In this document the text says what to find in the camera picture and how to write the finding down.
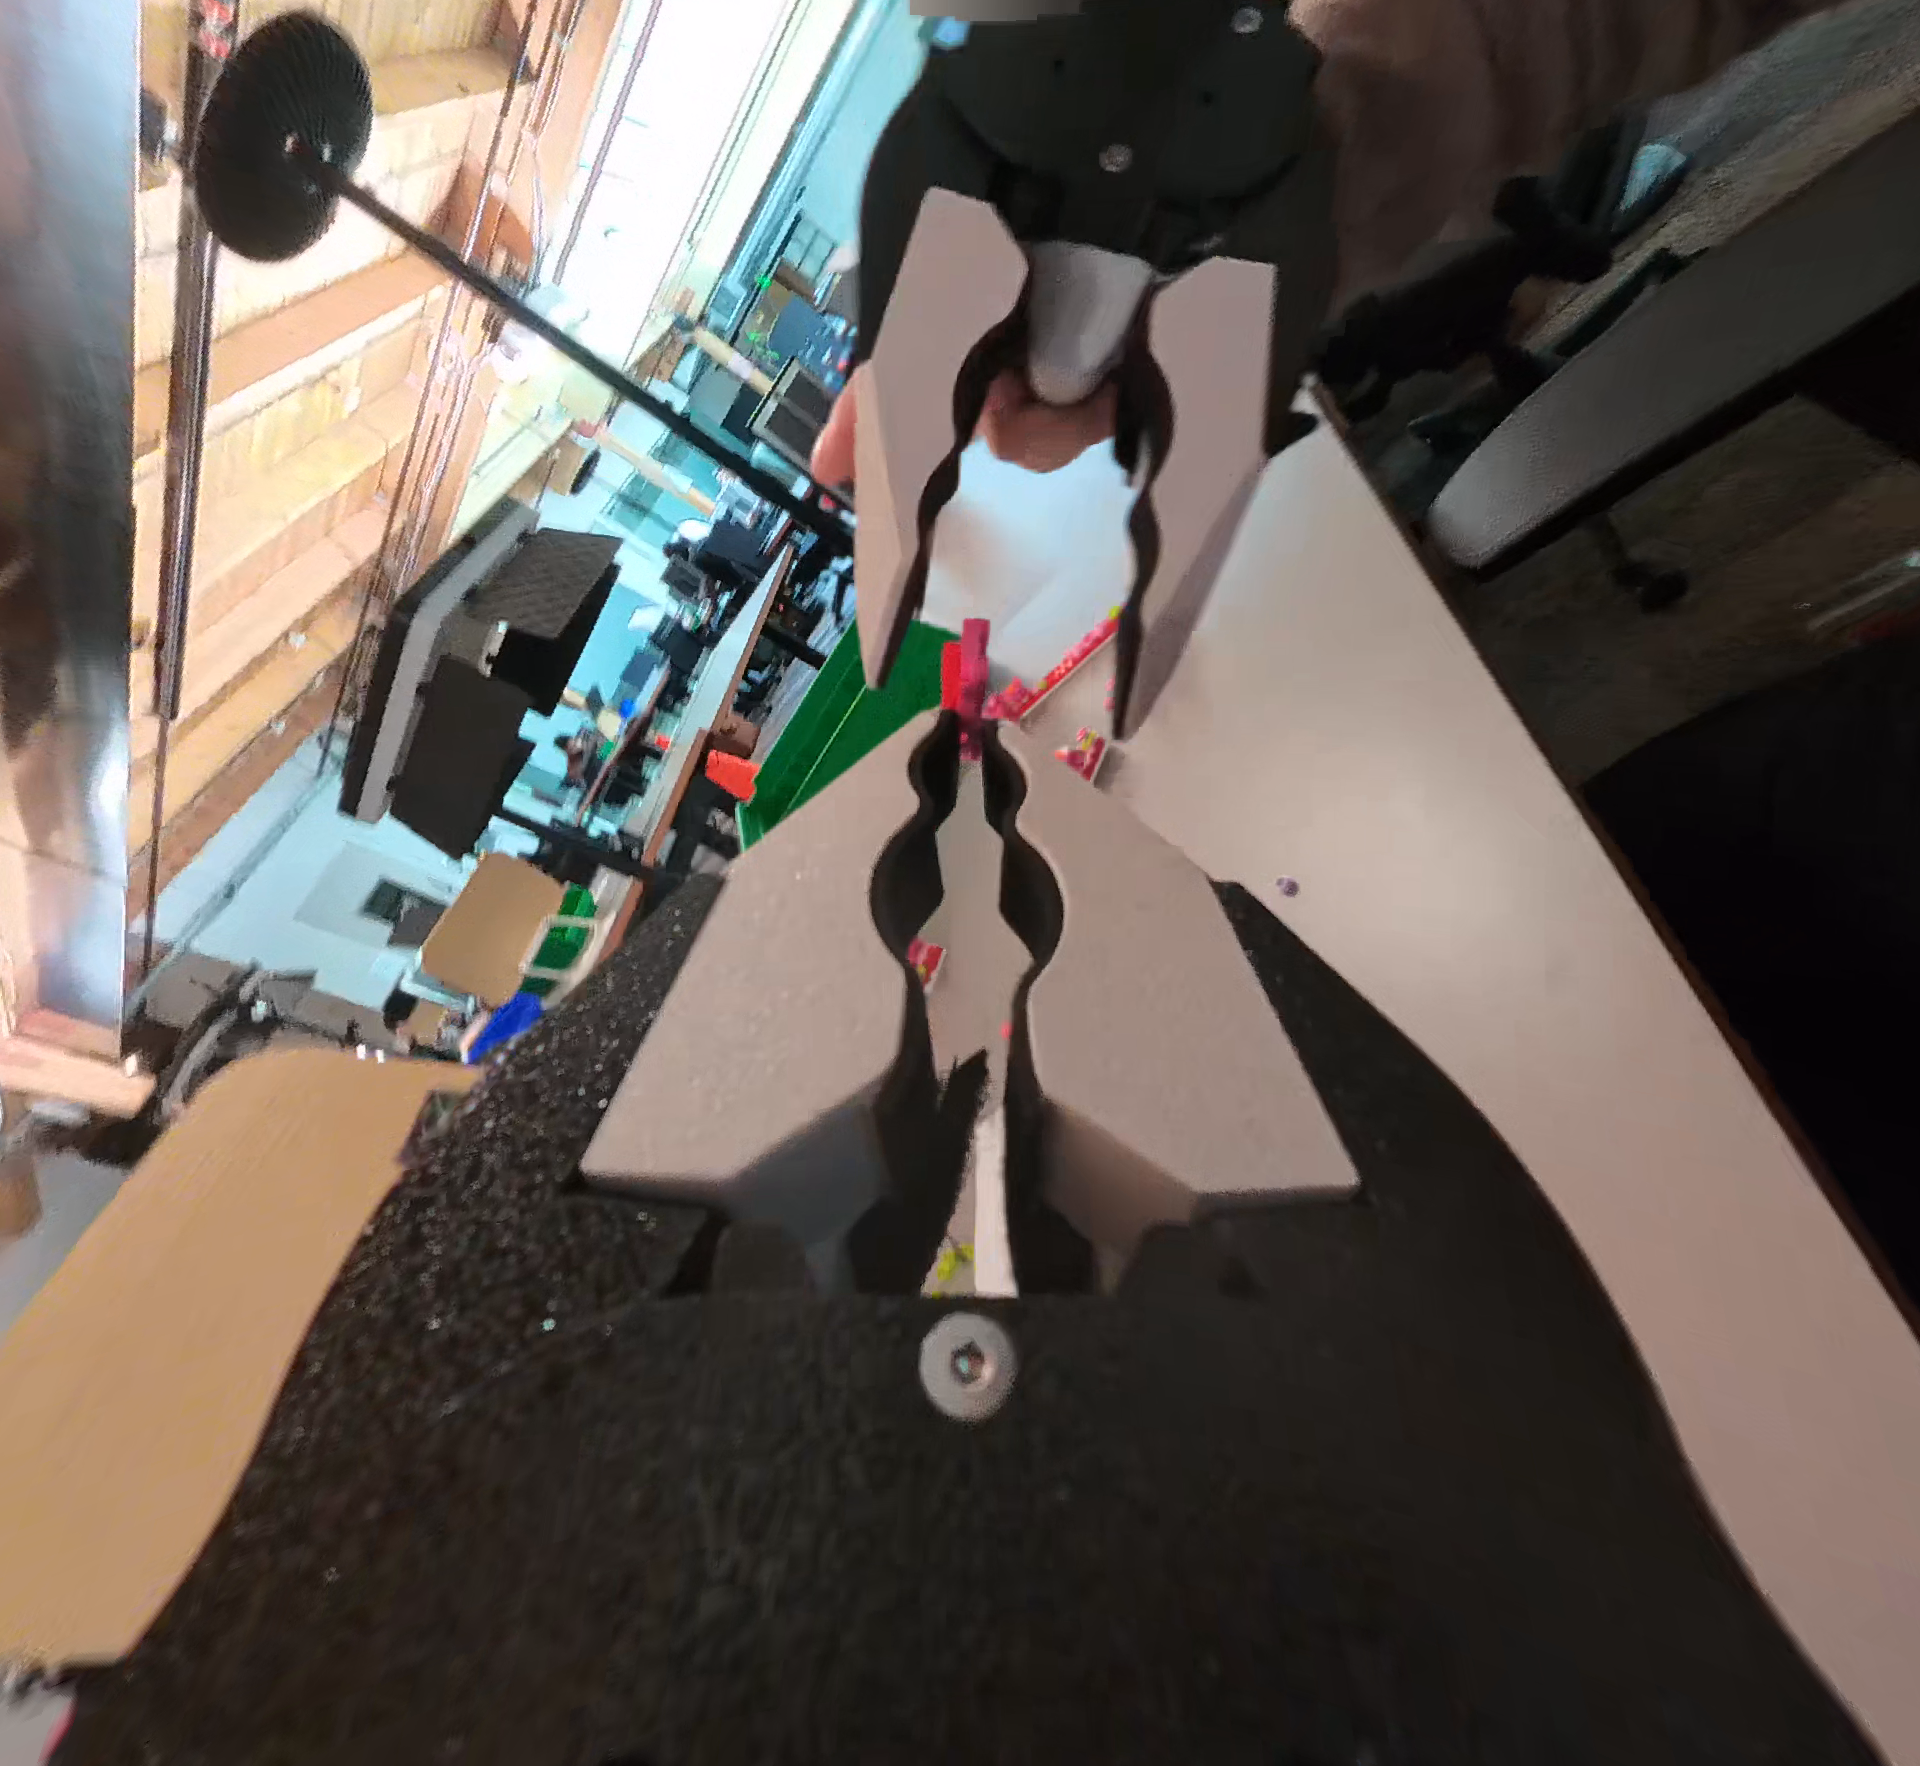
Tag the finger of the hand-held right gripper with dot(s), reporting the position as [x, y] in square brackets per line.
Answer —
[908, 415]
[1215, 446]

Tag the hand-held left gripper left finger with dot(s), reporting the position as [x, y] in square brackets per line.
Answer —
[752, 1015]

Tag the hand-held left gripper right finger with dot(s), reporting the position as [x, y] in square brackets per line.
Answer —
[1185, 1032]

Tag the pink lego piece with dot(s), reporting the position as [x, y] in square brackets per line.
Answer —
[969, 687]

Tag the person's right forearm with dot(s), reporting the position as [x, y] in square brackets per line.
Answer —
[1515, 11]

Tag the small red lego piece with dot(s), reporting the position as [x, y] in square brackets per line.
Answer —
[929, 961]

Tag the small pink red lego assembly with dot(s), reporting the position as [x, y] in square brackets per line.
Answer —
[1082, 757]

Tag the person's right hand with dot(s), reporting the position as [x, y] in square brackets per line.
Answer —
[1050, 434]

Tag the small orange object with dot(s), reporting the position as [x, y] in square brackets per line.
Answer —
[731, 774]

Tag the small wooden board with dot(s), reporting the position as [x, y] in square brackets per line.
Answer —
[489, 927]

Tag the green plastic bin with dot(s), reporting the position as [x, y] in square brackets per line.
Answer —
[841, 747]

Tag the office chair with grey armrest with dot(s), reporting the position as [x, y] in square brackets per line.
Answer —
[1619, 432]

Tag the black and white hanging device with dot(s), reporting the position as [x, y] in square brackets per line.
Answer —
[480, 687]

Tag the large wooden board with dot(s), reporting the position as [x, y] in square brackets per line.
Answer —
[166, 1345]

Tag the grey steel beam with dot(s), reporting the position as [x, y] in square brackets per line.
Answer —
[67, 371]

